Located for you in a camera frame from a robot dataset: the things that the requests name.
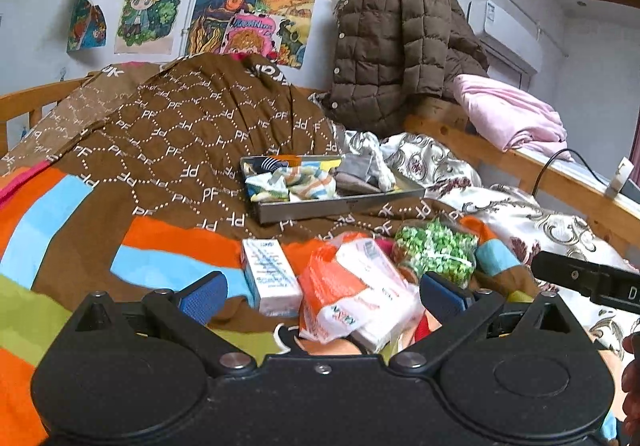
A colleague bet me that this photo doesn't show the white tissue box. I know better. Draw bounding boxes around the white tissue box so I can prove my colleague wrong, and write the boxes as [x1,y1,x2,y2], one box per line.
[241,239,303,318]

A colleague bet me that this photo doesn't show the brown puffer jacket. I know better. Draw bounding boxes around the brown puffer jacket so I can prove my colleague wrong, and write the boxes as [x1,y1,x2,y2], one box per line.
[322,0,489,138]

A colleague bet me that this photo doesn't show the grey tray with drawing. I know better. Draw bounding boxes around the grey tray with drawing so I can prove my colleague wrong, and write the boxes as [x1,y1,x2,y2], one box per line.
[240,154,425,225]

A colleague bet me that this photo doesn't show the pink girl drawing poster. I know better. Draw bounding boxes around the pink girl drawing poster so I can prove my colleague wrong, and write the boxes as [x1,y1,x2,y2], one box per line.
[220,12,283,62]

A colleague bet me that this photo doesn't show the orange tissue pack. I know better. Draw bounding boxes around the orange tissue pack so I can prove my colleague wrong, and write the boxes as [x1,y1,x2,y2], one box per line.
[297,232,424,353]

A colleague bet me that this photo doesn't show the dark striped sock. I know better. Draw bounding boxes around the dark striped sock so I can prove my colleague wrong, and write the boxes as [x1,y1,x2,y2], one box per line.
[243,156,302,174]

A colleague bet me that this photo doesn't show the brown PF patterned quilt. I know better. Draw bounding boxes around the brown PF patterned quilt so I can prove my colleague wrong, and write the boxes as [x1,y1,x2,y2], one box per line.
[0,50,461,306]

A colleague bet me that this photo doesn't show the wooden bed frame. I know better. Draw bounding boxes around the wooden bed frame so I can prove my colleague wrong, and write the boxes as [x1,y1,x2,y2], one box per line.
[1,72,639,254]

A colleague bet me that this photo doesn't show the white blue muslin cloth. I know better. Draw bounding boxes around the white blue muslin cloth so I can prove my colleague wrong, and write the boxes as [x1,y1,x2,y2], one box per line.
[358,132,396,192]

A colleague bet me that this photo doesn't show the light grey cloth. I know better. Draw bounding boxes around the light grey cloth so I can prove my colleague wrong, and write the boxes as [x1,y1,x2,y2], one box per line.
[334,154,378,186]

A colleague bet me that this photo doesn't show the pink folded blanket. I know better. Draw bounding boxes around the pink folded blanket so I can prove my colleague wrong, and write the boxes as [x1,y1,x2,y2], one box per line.
[452,74,574,162]

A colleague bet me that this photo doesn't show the striped pastel cloth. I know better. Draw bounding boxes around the striped pastel cloth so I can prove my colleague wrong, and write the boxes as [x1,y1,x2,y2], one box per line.
[245,166,337,203]

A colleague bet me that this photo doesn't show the colourful striped blanket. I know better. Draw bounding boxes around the colourful striped blanket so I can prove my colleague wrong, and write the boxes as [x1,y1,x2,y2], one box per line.
[0,160,640,446]

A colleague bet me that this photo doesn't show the folded paper drawing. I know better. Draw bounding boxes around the folded paper drawing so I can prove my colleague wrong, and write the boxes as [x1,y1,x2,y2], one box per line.
[66,0,106,53]

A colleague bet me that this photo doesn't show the blue orange drawing poster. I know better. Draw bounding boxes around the blue orange drawing poster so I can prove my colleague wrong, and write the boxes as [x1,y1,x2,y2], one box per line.
[186,0,314,69]

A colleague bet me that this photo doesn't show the person's hand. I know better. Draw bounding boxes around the person's hand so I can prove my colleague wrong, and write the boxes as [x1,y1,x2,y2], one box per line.
[622,332,640,446]

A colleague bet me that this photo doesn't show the white floral satin quilt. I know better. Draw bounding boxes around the white floral satin quilt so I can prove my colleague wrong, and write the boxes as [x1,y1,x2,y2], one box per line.
[309,89,640,352]

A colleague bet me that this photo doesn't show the black cable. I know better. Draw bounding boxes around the black cable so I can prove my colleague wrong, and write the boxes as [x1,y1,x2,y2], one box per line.
[530,147,609,199]

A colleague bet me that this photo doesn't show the blond child drawing poster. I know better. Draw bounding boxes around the blond child drawing poster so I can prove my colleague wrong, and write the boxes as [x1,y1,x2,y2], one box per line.
[114,0,181,55]

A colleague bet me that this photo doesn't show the grey-brown drawstring pouch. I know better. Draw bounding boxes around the grey-brown drawstring pouch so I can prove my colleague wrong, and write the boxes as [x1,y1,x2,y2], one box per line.
[333,172,382,195]

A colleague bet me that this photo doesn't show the white air conditioner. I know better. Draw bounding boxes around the white air conditioner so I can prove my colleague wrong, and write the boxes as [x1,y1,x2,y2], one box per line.
[468,0,542,76]

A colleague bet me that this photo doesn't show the green pattern plastic bag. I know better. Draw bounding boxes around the green pattern plastic bag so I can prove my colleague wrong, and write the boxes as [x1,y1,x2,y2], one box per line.
[392,218,478,288]

